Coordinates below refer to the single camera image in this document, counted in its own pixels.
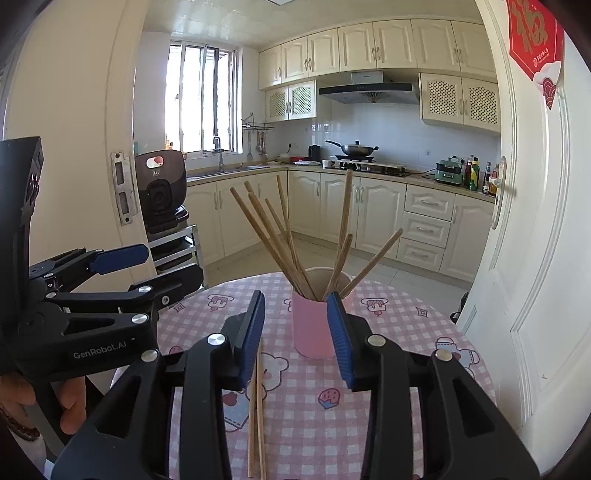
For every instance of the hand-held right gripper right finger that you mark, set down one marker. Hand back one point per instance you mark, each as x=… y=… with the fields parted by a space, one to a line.
x=341 y=341

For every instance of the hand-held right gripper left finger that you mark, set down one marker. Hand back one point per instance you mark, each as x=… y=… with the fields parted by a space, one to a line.
x=251 y=341

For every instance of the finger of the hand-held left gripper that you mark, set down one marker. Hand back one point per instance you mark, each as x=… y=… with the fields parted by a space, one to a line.
x=180 y=284
x=120 y=257

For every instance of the pink cup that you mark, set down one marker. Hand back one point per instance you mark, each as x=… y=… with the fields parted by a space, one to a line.
x=311 y=323

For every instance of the bunch of wooden chopsticks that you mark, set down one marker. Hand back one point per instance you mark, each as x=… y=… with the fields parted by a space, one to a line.
x=301 y=281

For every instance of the wooden chopstick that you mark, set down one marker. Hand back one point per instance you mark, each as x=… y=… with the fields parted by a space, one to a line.
x=261 y=438

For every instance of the person's left hand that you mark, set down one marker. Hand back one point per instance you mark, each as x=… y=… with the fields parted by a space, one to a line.
x=74 y=406

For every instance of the metal rack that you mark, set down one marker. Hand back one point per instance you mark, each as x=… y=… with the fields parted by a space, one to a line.
x=194 y=251

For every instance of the metal door strike plate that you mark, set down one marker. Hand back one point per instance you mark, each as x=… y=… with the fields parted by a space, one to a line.
x=123 y=187

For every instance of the black rice cooker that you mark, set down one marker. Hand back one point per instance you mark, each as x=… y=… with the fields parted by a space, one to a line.
x=161 y=194

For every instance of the pink checked tablecloth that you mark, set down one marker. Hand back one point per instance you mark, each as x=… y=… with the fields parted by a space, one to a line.
x=300 y=415

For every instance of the steel sink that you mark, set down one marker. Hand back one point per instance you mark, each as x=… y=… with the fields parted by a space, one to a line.
x=226 y=171

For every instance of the cream base cabinets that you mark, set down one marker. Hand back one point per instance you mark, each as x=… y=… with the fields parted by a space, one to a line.
x=378 y=217

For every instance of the chrome faucet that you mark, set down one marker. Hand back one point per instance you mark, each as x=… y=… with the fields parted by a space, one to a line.
x=219 y=150

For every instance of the cream drawer unit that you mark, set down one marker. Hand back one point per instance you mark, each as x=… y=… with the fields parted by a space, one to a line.
x=427 y=228

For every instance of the gas stove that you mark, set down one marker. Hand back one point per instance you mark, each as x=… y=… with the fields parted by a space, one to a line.
x=374 y=167

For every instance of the kitchen window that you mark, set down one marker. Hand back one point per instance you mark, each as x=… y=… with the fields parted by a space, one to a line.
x=203 y=97

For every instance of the kitchen countertop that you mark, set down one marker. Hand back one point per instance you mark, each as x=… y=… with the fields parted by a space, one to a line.
x=420 y=177

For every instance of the black kettle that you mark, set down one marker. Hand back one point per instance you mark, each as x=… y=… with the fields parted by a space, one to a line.
x=314 y=152

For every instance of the steel wok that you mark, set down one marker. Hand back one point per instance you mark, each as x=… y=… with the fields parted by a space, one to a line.
x=353 y=148

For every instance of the green countertop appliance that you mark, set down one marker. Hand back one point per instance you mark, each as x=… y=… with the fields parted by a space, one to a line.
x=449 y=171

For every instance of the row of condiment bottles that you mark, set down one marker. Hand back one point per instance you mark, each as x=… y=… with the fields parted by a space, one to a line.
x=475 y=177

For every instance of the white door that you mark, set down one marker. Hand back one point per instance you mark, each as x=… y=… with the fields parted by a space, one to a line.
x=545 y=277

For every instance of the metal door latch plate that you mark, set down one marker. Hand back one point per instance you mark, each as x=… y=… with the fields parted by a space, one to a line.
x=499 y=191

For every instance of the black range hood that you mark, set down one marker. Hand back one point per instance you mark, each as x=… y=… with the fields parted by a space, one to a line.
x=369 y=87

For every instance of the red door poster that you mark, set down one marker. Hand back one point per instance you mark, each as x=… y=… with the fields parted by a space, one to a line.
x=535 y=41

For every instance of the cream door frame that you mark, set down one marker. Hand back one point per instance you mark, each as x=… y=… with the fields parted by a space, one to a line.
x=122 y=92

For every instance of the utensil rail with hanging utensils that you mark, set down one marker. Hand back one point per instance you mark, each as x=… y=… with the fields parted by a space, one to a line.
x=258 y=134

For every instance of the cream wall cabinets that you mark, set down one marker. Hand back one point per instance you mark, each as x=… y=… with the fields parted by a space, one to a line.
x=378 y=46

